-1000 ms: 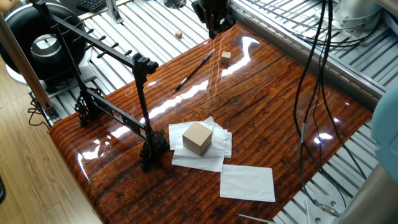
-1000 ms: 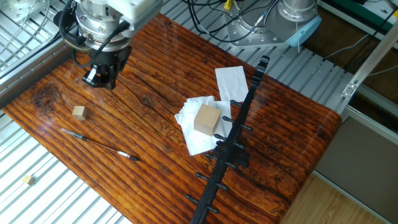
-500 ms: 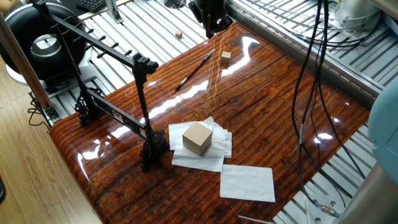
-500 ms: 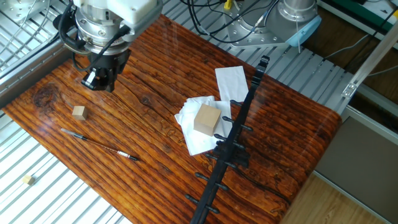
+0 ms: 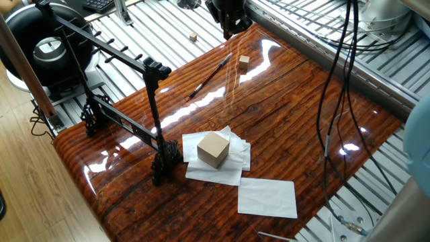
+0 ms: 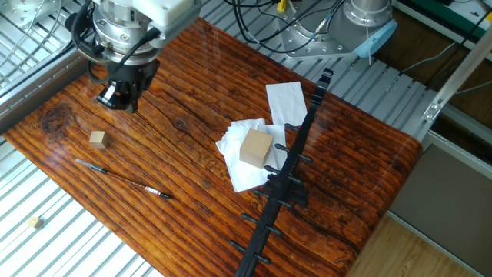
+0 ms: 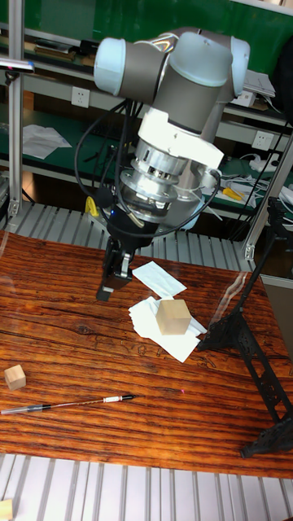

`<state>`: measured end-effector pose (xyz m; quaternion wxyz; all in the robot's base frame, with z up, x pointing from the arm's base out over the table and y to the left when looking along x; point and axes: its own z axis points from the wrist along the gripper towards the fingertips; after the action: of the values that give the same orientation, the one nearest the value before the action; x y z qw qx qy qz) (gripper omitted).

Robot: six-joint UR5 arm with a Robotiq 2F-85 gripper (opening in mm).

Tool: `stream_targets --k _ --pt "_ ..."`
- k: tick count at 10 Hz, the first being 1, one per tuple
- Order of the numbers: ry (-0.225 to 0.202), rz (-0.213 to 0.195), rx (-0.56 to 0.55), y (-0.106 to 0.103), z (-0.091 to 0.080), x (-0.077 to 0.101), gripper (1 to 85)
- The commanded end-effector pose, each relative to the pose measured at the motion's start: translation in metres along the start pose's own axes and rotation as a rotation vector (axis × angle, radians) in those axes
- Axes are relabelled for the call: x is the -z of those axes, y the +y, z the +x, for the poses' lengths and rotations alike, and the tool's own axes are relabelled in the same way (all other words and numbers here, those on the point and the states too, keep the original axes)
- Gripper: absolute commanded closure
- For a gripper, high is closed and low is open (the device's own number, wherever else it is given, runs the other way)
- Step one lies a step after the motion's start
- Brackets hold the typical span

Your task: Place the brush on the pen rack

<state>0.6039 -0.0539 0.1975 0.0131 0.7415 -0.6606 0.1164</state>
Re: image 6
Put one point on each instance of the large wooden cube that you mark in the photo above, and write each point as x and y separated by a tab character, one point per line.
255	148

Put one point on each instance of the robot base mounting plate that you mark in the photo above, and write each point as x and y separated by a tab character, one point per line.
303	38

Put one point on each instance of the black pen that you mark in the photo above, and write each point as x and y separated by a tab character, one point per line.
152	190

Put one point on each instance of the small wooden cube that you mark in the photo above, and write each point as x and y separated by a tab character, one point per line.
98	139

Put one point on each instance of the grey metal table rail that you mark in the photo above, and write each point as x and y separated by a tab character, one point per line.
30	92

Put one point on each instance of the aluminium frame rail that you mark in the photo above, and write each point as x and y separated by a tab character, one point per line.
461	155

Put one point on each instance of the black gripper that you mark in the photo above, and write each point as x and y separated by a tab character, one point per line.
134	73

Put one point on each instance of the yellow connector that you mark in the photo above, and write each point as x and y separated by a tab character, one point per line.
282	5

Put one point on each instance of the aluminium frame post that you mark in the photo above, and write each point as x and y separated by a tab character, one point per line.
461	70

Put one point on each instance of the green topped white desk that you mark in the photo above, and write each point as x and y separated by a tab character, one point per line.
434	4

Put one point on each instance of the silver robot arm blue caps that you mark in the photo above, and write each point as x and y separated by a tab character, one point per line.
374	38

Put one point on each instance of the black pen rack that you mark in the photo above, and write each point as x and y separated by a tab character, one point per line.
282	184

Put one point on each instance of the silver force sensor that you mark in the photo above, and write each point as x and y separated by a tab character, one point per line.
119	34

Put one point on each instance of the spare silver mounting plate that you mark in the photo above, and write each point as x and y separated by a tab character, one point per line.
23	11

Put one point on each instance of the tiny wooden cube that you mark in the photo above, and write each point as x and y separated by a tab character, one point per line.
35	222

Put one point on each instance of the crumpled white tissue pile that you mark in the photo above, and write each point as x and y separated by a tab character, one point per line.
242	173

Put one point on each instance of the white wrist mount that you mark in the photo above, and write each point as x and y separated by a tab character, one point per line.
169	13

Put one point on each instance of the flat white paper sheet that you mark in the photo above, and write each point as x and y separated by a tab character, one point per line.
286	104

